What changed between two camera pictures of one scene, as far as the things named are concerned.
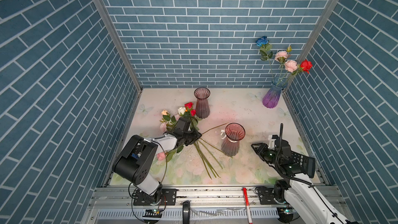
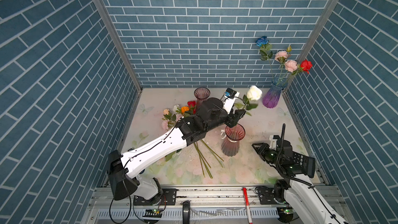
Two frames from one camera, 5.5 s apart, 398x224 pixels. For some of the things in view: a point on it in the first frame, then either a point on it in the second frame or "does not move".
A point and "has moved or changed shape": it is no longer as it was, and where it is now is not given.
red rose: (188, 105) has moved or changed shape
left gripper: (196, 136) to (232, 119)
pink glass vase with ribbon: (233, 133) does not move
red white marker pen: (246, 200) does not move
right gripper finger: (259, 148) does not move
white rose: (181, 110) to (251, 101)
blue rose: (265, 52) does not move
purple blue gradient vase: (270, 98) does not move
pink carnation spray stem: (287, 67) does not move
